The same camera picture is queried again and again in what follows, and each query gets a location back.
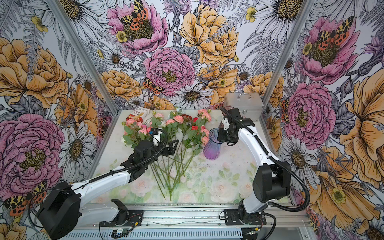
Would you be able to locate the aluminium rail frame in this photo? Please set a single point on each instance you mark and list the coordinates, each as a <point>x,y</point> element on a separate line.
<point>197,222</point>

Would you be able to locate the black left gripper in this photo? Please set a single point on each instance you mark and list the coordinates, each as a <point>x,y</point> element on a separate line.
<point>171,151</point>

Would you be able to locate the pink purple glass vase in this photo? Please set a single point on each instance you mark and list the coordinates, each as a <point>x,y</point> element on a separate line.
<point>212,149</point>

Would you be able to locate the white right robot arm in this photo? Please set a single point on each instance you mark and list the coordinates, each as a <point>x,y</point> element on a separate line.
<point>271,181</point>

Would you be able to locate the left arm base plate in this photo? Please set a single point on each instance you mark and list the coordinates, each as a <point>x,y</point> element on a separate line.
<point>124,217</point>

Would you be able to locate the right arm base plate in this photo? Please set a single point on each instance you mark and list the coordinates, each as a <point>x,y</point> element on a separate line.
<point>239,217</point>

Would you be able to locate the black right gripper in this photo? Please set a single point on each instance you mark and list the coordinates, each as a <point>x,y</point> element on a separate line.
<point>221,137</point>

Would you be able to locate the red white small box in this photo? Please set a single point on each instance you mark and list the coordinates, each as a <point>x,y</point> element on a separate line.
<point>138,114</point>

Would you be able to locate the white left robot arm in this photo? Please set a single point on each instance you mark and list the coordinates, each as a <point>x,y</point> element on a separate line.
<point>66,207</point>

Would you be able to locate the silver first aid case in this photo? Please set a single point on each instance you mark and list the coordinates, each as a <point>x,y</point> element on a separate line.
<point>250,105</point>

